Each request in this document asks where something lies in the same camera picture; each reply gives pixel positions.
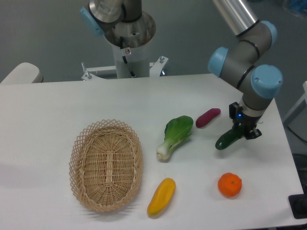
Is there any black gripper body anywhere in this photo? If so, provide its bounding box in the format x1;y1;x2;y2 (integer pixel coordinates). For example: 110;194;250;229
229;102;262;137

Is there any dark green cucumber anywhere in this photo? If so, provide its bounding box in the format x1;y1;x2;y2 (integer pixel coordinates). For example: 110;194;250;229
215;127;244;150

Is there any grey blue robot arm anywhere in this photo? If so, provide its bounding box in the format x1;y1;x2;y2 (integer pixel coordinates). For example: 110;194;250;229
80;0;283;139

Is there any purple sweet potato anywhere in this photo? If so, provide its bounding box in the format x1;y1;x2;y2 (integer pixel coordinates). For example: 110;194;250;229
196;108;221;128

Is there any white furniture at right edge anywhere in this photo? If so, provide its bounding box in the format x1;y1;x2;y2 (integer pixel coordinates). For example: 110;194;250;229
283;81;307;127

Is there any orange tangerine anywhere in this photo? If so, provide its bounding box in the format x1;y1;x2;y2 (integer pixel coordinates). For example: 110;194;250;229
218;172;242;197

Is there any green bok choy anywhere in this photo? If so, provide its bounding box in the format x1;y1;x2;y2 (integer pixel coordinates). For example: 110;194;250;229
156;115;194;161

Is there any black device at table edge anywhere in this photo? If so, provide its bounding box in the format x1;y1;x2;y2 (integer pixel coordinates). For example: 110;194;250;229
288;194;307;219

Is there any yellow mango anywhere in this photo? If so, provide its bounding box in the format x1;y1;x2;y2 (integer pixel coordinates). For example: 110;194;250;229
147;178;176;217

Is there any oval wicker basket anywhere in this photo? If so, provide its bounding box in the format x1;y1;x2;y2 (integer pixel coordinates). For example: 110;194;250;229
69;119;142;212

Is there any white chair armrest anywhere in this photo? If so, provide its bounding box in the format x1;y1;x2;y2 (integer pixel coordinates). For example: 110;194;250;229
0;62;44;85

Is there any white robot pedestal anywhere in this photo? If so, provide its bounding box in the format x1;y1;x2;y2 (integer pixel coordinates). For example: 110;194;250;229
81;9;169;81

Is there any black cable on pedestal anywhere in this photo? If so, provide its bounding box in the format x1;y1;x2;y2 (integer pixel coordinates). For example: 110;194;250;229
119;35;137;79

